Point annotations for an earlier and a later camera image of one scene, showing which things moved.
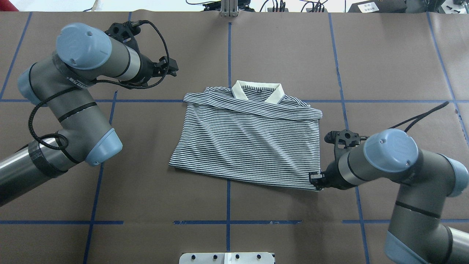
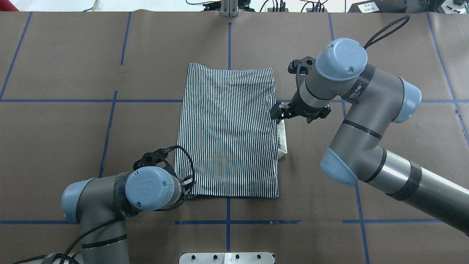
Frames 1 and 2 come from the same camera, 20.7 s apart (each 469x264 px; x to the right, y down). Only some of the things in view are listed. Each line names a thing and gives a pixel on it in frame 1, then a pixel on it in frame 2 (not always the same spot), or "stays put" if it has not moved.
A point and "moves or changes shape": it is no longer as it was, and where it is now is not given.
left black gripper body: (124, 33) to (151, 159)
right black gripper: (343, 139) to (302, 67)
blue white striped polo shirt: (253, 132) moves or changes shape
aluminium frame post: (229, 8) stays put
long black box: (379, 6) stays put
